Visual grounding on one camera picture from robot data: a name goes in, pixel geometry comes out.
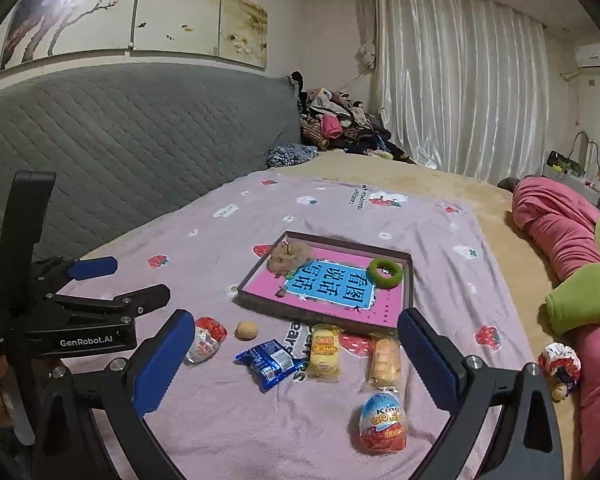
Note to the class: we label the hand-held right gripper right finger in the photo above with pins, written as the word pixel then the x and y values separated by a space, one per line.
pixel 425 360

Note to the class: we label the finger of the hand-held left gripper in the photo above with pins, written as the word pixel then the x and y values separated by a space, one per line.
pixel 140 297
pixel 95 267

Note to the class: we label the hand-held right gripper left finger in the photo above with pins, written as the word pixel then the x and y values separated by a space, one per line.
pixel 160 365

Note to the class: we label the orange cake packet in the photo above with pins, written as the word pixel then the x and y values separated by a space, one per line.
pixel 385 362

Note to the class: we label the small red white chocolate egg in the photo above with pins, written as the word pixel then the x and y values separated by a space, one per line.
pixel 210 332

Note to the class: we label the large chocolate egg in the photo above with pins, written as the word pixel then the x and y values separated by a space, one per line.
pixel 382 425

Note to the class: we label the walnut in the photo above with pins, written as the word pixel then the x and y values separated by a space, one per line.
pixel 246 330

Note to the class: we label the yellow cake packet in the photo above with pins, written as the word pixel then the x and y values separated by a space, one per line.
pixel 324 355

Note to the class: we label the blue snack packet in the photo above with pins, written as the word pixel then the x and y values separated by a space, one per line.
pixel 270 360

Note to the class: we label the shallow brown box tray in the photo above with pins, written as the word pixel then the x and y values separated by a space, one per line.
pixel 305 316

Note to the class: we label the pink strawberry print blanket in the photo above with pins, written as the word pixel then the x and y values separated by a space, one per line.
pixel 220 410

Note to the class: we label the pink book with blue label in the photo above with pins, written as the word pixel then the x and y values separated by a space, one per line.
pixel 330 285

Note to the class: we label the small red white doll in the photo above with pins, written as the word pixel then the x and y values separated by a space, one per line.
pixel 560 360

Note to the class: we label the grey quilted headboard cover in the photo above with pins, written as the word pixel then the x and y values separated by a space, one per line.
pixel 130 135

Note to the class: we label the green fleece blanket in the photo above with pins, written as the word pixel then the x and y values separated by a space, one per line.
pixel 580 295

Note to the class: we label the tan bed sheet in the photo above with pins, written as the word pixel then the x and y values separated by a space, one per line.
pixel 455 190

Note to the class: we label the pink quilt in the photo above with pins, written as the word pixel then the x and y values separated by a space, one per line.
pixel 555 220

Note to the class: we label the dark brown cloth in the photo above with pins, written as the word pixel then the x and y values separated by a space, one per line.
pixel 507 183

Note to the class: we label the blue patterned cloth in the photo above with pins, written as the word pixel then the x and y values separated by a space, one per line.
pixel 290 155

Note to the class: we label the black and green box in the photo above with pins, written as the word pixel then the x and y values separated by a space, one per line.
pixel 562 162

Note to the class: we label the pile of clothes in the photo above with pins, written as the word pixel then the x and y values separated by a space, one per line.
pixel 340 125

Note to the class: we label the white curtain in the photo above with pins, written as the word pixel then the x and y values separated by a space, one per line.
pixel 455 85

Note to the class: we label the hanging white plush toy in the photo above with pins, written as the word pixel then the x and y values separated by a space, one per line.
pixel 366 55

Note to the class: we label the white air conditioner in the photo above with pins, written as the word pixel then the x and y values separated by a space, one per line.
pixel 597 55

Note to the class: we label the wall painting with tree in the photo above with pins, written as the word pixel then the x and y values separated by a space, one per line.
pixel 130 5

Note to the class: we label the white curved frame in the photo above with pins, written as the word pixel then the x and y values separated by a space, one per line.
pixel 591 152

